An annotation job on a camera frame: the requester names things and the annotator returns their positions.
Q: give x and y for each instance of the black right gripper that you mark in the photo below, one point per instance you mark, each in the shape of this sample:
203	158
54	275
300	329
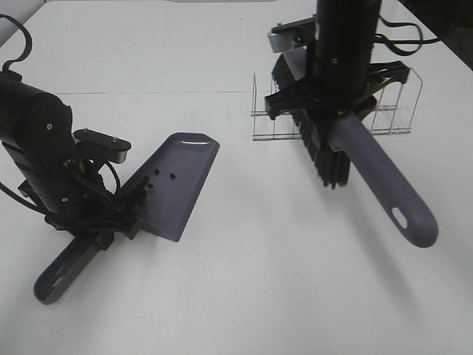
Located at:
337	88

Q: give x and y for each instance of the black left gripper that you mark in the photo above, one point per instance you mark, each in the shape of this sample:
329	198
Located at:
87	205

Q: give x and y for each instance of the pile of coffee beans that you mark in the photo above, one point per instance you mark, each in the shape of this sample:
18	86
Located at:
157	183

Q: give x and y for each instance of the grey plastic dustpan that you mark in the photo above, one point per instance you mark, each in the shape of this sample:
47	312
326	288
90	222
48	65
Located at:
191	156

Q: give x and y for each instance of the grey hand brush black bristles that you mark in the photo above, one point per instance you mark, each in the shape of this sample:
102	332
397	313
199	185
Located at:
337	144

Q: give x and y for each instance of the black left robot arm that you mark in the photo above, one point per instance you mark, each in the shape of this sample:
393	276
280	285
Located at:
36	131

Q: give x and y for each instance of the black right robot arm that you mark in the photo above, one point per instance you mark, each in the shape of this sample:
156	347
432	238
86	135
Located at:
335	46

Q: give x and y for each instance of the metal wire dish rack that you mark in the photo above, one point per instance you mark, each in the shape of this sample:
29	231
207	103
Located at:
393	114

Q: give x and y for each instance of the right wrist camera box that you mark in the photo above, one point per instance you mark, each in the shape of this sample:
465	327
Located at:
285	37

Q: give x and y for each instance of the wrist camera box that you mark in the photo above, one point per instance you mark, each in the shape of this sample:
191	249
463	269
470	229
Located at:
98	146
285	37

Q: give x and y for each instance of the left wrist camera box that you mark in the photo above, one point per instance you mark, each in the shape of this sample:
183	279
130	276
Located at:
98	146

